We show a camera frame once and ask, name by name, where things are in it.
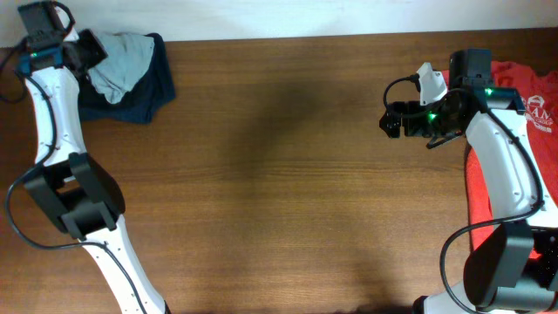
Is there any light blue t-shirt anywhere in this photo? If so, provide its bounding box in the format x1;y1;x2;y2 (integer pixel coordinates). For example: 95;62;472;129
87;31;155;105

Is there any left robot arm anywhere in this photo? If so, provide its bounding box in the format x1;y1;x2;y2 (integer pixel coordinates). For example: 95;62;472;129
14;1;169;313

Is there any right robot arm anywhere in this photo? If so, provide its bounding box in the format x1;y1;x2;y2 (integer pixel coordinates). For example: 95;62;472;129
379;49;557;313

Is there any navy blue folded garment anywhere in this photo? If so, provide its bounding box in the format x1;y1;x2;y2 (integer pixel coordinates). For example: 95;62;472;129
78;33;176;124

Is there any red printed t-shirt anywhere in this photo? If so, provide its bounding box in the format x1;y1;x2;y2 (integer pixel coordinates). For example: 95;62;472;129
439;60;558;263

